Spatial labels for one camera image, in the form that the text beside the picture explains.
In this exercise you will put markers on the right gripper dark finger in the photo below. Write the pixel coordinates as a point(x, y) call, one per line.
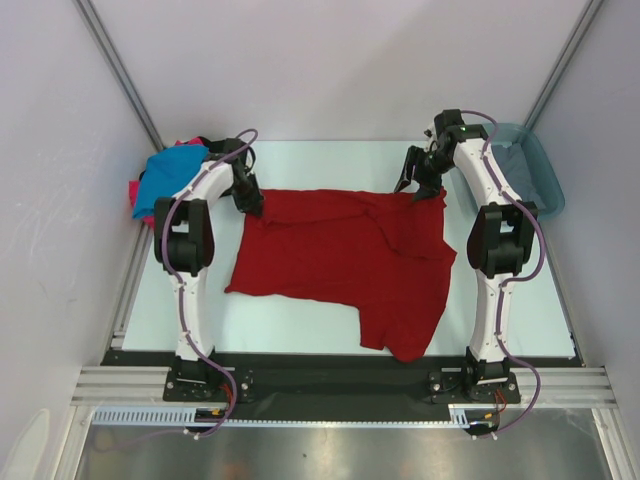
point(427, 192)
point(413, 155)

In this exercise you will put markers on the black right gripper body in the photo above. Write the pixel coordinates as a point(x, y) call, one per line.
point(430, 168)

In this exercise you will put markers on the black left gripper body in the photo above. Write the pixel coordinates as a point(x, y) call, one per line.
point(246, 193)

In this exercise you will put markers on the red t shirt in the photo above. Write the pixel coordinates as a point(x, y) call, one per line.
point(381, 253)

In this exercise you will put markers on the blue t shirt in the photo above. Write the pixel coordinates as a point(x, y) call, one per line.
point(167, 175)

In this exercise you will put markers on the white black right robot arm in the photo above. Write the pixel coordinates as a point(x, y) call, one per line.
point(500, 244)

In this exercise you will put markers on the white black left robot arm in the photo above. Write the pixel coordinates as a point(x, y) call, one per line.
point(184, 244)

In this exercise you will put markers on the black folded t shirt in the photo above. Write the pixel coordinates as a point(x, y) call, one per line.
point(179, 163)

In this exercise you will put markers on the pink folded t shirt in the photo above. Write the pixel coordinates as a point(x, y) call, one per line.
point(137, 200)

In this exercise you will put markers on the grey t shirt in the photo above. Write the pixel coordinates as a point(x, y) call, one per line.
point(512, 162)

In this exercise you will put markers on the teal plastic basket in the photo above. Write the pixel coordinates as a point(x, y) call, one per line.
point(543, 175)

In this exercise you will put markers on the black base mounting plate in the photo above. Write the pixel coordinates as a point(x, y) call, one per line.
point(321, 388)

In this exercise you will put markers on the right aluminium corner post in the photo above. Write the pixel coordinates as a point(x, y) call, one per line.
point(570, 48)

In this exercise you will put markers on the aluminium corner post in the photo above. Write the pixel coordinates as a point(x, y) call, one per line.
point(570, 48)
point(107, 48)

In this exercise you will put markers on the grey slotted cable duct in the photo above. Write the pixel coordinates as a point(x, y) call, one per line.
point(192, 417)

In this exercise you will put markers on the left aluminium corner post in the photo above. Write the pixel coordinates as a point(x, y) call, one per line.
point(107, 48)

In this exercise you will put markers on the aluminium front frame rail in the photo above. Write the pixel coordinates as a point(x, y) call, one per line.
point(119, 385)

